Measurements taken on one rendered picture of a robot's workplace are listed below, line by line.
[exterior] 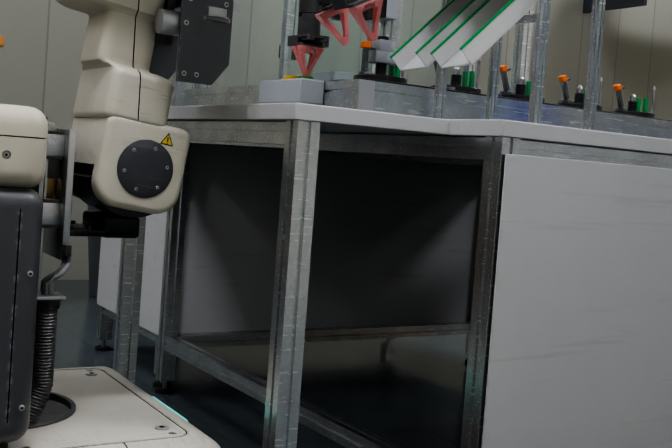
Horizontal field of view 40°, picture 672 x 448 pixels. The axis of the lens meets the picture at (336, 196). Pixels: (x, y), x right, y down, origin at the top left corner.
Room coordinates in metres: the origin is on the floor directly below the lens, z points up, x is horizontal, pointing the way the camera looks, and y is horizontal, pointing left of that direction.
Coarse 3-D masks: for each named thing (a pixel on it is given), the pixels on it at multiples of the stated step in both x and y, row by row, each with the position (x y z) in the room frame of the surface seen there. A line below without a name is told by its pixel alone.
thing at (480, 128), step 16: (464, 128) 1.74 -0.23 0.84; (480, 128) 1.70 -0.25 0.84; (496, 128) 1.67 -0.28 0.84; (512, 128) 1.66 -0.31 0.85; (528, 128) 1.69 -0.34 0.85; (544, 128) 1.71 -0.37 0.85; (560, 128) 1.73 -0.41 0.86; (576, 128) 1.75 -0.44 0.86; (576, 144) 1.77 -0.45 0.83; (592, 144) 1.78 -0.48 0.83; (608, 144) 1.80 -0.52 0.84; (624, 144) 1.83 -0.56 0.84; (640, 144) 1.86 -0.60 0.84; (656, 144) 1.88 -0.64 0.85
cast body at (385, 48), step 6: (378, 36) 2.41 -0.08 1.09; (384, 36) 2.41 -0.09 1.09; (372, 42) 2.43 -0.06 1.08; (378, 42) 2.40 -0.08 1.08; (384, 42) 2.40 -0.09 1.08; (390, 42) 2.41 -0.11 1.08; (378, 48) 2.40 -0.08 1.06; (384, 48) 2.40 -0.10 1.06; (390, 48) 2.41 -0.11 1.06; (372, 54) 2.40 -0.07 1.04; (378, 54) 2.39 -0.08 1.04; (384, 54) 2.40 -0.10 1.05; (390, 54) 2.41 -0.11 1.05; (372, 60) 2.40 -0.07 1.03; (378, 60) 2.39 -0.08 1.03; (384, 60) 2.40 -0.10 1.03; (390, 60) 2.41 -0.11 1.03
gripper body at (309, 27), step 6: (300, 18) 2.30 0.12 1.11; (306, 18) 2.29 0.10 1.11; (312, 18) 2.29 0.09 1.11; (300, 24) 2.30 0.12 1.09; (306, 24) 2.29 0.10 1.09; (312, 24) 2.29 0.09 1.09; (318, 24) 2.30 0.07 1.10; (300, 30) 2.29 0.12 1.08; (306, 30) 2.29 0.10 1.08; (312, 30) 2.29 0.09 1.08; (318, 30) 2.30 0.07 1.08; (288, 36) 2.33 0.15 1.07; (294, 36) 2.31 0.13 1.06; (300, 36) 2.28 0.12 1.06; (306, 36) 2.27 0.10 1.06; (312, 36) 2.26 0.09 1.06; (318, 36) 2.27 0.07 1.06; (324, 36) 2.28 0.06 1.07; (306, 42) 2.31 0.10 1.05
